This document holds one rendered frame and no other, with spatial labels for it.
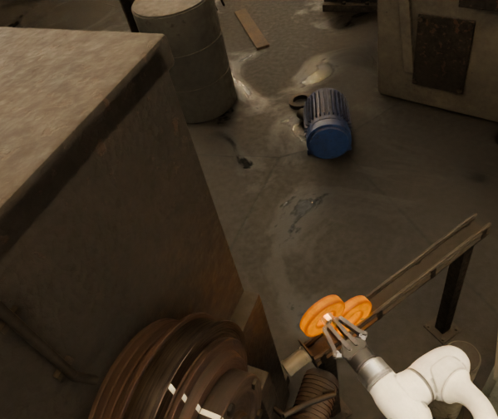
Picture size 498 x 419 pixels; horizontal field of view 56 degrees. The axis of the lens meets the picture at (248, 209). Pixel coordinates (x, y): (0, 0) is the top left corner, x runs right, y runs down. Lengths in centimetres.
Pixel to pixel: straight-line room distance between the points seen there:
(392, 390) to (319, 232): 155
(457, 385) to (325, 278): 132
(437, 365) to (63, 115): 111
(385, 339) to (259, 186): 129
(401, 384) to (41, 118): 107
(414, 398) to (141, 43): 107
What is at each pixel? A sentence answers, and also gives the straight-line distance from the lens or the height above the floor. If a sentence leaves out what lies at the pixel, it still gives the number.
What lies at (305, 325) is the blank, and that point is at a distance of 147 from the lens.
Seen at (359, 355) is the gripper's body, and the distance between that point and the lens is 141.
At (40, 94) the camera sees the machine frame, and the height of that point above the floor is 176.
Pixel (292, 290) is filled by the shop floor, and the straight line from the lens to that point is 256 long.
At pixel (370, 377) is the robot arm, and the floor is 87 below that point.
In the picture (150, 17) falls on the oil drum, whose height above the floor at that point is 87.
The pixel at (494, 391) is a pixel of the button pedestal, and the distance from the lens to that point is 202.
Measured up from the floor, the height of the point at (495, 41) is 58.
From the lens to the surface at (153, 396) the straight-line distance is 94.
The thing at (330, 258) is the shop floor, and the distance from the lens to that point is 266.
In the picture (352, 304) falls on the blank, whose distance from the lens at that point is 158.
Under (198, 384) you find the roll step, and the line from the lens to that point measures 98.
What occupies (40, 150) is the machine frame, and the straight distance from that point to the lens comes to 79.
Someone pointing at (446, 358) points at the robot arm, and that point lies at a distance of 144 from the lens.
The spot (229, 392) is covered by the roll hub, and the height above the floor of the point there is 124.
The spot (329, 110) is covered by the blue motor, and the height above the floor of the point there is 32.
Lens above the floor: 216
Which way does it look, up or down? 47 degrees down
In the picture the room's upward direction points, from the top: 15 degrees counter-clockwise
